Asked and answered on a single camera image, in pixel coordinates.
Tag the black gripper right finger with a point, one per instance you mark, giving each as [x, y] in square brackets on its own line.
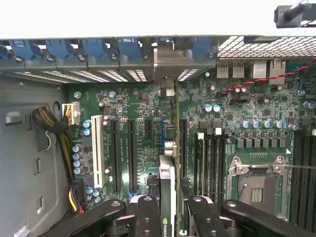
[205, 219]

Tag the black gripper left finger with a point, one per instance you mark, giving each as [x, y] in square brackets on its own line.
[148, 217]

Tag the CPU socket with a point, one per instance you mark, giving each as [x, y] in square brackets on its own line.
[259, 182]

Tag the white PCI slot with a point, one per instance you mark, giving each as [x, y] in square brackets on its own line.
[97, 148]

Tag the short black expansion slot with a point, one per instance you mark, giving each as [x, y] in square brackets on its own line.
[148, 129]

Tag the blue expansion slot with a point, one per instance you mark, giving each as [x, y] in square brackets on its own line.
[163, 128]

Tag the socket locking lever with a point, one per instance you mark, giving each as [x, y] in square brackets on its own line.
[301, 167]

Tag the green motherboard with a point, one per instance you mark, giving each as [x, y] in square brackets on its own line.
[138, 103]

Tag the white power connector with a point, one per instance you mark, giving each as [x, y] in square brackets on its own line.
[72, 113]

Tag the black open PC case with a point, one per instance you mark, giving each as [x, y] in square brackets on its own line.
[10, 67]

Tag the dark block with grey rod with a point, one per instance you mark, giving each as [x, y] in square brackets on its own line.
[280, 16]

